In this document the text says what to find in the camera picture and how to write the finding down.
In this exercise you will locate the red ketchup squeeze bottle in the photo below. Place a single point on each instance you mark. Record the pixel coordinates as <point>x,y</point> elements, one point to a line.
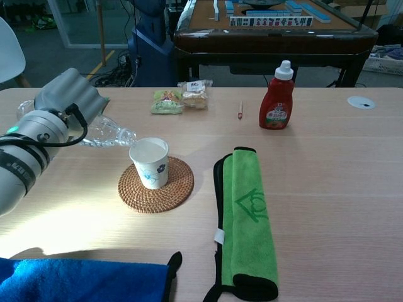
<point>275,104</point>

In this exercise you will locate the blue machine base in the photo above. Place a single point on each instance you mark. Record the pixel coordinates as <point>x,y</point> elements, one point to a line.
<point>148,47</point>

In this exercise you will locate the white plastic crate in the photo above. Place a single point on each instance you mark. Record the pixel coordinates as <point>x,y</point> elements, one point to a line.
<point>381,66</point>

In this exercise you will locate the wooden pole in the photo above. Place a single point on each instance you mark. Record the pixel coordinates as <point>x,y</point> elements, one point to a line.
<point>102,31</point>

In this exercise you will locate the transparent plastic water bottle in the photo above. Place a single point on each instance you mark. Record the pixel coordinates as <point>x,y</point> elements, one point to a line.
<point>116,132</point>

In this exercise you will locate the green microfiber towel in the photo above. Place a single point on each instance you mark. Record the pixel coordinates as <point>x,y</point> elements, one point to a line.
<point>248,226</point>

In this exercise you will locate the brown mahjong table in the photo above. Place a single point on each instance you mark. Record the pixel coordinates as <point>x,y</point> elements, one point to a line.
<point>252,41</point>

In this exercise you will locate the light green snack bag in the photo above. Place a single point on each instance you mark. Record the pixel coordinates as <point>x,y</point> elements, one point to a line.
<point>167,104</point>

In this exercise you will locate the wooden pencil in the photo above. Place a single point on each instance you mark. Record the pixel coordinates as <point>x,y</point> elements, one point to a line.
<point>240,110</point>

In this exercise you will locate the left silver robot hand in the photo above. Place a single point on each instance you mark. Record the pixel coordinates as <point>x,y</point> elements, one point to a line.
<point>72,91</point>

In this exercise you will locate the face-up mahjong tile row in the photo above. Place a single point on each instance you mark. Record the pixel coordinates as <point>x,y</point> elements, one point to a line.
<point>270,21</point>

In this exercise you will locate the round woven rattan coaster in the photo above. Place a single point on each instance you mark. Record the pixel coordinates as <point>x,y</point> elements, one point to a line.
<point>157,201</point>

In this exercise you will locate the blue-backed mahjong tile row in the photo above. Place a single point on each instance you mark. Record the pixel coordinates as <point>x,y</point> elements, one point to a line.
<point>310,11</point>
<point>274,13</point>
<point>229,7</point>

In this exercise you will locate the clear bag of crackers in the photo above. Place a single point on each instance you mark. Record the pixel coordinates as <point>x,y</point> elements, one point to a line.
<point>195,97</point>

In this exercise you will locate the white flower-print paper cup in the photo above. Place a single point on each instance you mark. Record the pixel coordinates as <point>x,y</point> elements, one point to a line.
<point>151,176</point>

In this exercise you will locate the white chair with wooden legs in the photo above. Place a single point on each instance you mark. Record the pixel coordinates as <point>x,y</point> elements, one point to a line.
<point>9,53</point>

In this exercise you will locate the blue microfiber towel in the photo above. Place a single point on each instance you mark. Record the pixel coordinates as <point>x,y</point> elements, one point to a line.
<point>78,283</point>

